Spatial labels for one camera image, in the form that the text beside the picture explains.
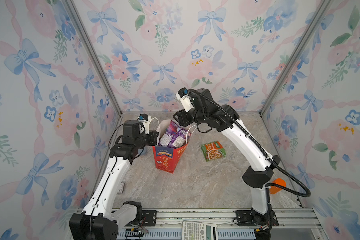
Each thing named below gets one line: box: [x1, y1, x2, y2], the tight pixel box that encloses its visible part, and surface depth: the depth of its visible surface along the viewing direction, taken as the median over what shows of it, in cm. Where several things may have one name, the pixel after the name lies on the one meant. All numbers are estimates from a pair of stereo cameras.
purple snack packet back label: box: [158, 120, 191, 149], surface depth 78 cm
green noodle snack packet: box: [200, 141, 227, 162], surface depth 100 cm
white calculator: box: [182, 221, 218, 240], surface depth 71 cm
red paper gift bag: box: [152, 119, 192, 174], surface depth 78 cm
